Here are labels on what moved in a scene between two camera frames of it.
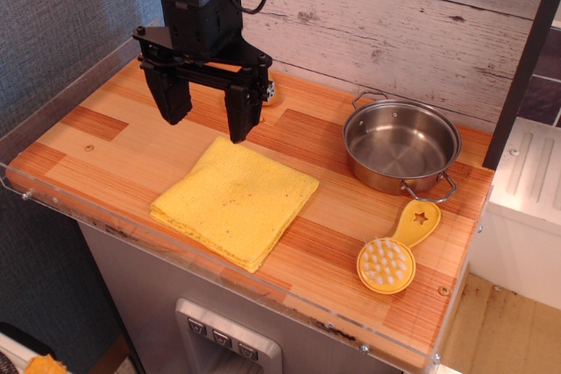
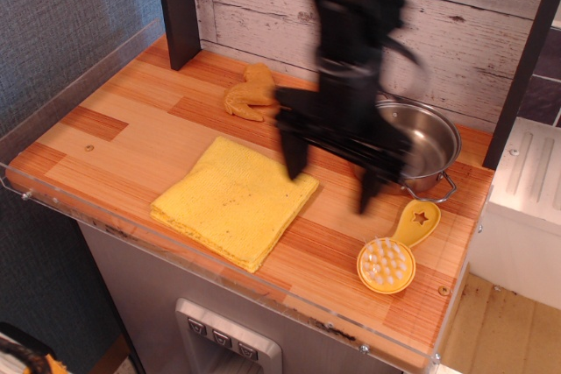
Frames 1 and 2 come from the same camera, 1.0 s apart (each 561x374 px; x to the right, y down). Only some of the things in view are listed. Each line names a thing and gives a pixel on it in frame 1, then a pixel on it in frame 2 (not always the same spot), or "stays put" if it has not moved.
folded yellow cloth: [234, 201] stays put
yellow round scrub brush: [387, 265] stays put
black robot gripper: [203, 36] -> [352, 25]
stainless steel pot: [393, 143] stays put
